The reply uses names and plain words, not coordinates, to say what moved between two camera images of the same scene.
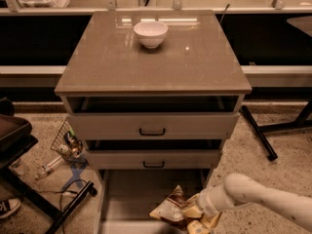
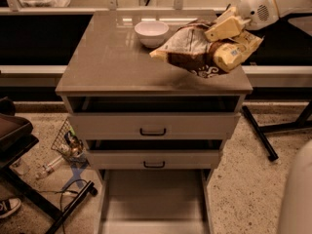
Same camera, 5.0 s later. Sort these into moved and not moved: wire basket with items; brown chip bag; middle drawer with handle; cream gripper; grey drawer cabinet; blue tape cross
Moved: cream gripper; brown chip bag
Not moved: wire basket with items; middle drawer with handle; blue tape cross; grey drawer cabinet
